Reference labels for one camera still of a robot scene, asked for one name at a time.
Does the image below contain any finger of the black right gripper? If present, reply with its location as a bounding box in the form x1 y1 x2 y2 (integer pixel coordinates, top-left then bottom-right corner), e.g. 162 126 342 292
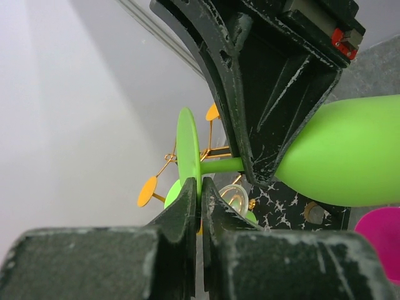
150 1 349 188

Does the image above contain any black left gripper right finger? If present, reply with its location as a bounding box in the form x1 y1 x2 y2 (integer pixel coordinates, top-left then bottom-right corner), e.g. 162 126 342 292
201 177 396 299

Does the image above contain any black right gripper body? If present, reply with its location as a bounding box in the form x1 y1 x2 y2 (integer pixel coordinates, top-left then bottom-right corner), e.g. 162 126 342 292
282 1 366 59

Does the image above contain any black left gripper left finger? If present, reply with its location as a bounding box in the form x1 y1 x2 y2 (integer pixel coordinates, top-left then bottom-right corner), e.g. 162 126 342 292
1 178 198 299

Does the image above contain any clear champagne glass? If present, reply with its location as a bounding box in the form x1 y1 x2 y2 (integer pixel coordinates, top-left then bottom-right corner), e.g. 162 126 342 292
219 184 249 217

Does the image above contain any yellow wine glass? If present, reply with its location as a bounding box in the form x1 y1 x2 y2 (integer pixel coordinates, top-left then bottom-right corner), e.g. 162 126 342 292
205 103 220 122
137 176 158 207

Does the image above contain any green wine glass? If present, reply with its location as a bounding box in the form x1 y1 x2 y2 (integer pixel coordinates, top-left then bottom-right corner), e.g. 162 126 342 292
176 94 400 208
164 180 258 224

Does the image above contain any green wine glass front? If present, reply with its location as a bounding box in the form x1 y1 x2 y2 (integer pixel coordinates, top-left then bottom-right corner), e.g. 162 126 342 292
176 94 400 208

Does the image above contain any pink wine glass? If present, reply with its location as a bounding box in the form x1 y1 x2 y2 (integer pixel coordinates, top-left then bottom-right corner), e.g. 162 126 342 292
354 207 399 285

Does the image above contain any gold wine glass rack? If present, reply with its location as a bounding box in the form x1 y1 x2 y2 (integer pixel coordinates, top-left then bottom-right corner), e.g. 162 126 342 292
154 120 351 232

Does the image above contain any aluminium frame post right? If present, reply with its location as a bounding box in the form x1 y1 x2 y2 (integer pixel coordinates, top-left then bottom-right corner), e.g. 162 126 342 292
117 0 206 81

